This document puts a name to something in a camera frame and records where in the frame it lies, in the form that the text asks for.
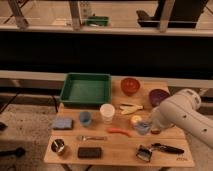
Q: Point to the metal fork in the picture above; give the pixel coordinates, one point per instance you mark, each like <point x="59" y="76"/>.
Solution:
<point x="84" y="138"/>

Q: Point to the black eraser block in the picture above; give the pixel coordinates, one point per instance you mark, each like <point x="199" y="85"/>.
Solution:
<point x="89" y="152"/>

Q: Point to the orange carrot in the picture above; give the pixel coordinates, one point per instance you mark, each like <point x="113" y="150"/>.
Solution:
<point x="118" y="130"/>

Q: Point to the green plastic tray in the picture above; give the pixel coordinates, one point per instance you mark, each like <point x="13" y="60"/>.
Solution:
<point x="86" y="89"/>

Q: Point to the banana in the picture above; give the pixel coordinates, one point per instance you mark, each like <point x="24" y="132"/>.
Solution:
<point x="130" y="108"/>

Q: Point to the blue towel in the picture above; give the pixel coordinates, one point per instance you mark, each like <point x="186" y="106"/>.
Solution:
<point x="143" y="127"/>

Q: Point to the purple grapes bunch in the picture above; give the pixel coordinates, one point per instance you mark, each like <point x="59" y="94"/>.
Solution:
<point x="155" y="131"/>

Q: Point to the yellow apple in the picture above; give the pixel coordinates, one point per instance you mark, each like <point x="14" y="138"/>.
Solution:
<point x="135" y="119"/>

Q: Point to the red bowl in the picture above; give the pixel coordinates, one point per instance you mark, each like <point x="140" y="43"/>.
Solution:
<point x="130" y="86"/>

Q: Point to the purple bowl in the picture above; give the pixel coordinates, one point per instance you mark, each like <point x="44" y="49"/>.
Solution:
<point x="156" y="96"/>

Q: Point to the green box on shelf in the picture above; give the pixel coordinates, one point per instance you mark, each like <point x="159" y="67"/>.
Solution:
<point x="97" y="20"/>

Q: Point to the black handled peeler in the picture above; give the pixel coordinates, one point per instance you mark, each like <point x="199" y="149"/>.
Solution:
<point x="145" y="152"/>

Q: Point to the white cup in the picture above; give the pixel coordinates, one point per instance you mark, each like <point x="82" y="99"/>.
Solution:
<point x="107" y="112"/>

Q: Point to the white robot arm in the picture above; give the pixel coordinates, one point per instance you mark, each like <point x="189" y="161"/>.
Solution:
<point x="181" y="109"/>

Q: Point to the black object on shelf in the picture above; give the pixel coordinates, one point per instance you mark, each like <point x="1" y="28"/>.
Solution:
<point x="185" y="14"/>

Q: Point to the blue cup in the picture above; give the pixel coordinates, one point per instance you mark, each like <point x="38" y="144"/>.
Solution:
<point x="85" y="118"/>

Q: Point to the blue sponge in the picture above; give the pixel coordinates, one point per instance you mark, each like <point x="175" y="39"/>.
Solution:
<point x="62" y="124"/>

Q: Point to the metal cup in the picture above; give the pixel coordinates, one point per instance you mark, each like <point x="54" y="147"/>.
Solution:
<point x="58" y="146"/>

